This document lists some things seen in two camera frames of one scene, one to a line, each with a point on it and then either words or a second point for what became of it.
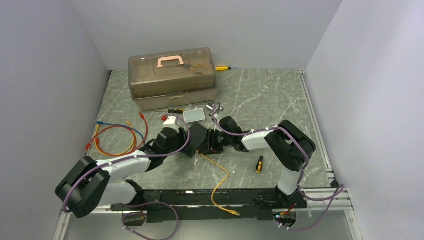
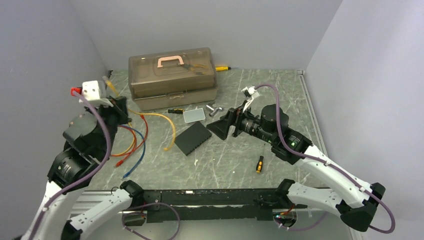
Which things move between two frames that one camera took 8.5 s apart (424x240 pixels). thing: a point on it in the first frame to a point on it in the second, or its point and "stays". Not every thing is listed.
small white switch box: (193, 115) stays
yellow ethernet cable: (98, 126) stays
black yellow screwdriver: (174, 111) stays
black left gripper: (182, 139) to (120, 106)
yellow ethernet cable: (231, 211) to (173, 136)
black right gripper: (211, 147) to (221, 127)
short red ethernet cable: (143, 117) stays
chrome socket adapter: (215, 111) stays
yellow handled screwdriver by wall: (221, 68) stays
